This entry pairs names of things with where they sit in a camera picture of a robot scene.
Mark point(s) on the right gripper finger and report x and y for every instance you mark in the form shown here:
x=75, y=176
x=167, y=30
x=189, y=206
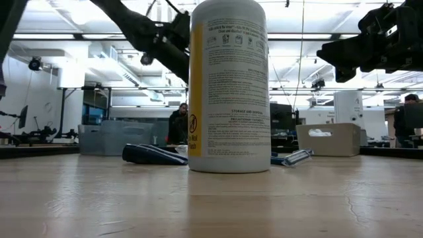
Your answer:
x=343, y=74
x=343, y=53

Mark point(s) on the clear bag of cotton pads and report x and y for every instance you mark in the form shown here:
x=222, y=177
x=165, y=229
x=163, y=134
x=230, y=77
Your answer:
x=181, y=150

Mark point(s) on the dark blue toiletry tube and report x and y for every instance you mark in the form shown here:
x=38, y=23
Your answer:
x=165, y=149
x=145, y=158

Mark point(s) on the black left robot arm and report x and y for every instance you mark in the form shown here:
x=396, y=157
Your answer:
x=132, y=23

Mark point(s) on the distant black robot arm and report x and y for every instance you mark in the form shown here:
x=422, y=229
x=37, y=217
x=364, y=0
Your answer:
x=43, y=135

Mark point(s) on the black ceiling device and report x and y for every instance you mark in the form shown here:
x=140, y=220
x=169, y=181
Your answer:
x=318, y=84

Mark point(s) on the white column device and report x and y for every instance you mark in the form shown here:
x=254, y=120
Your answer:
x=348, y=105

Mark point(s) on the white plastic bin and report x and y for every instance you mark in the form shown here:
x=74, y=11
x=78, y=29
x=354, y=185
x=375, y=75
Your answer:
x=343, y=142

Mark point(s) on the black equipment box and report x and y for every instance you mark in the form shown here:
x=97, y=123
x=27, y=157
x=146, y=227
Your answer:
x=283, y=117

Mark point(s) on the person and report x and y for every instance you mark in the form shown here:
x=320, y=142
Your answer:
x=401, y=125
x=178, y=125

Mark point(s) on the blue disposable razor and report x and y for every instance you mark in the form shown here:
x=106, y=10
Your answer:
x=295, y=158

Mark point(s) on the white wipes canister yellow label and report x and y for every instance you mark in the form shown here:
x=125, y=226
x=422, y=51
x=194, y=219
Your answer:
x=231, y=99

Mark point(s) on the black ceiling spotlight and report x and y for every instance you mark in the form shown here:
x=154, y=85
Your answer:
x=35, y=64
x=145, y=60

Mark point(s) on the grey translucent plastic bin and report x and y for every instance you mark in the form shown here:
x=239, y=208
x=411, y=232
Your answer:
x=112, y=139

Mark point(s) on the blue storage shelf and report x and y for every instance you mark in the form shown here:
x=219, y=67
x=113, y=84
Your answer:
x=94, y=114

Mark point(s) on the small black monitor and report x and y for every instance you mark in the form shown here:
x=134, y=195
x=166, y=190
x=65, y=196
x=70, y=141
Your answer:
x=23, y=116

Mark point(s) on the black metal rack frame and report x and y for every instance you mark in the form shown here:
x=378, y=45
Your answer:
x=62, y=112

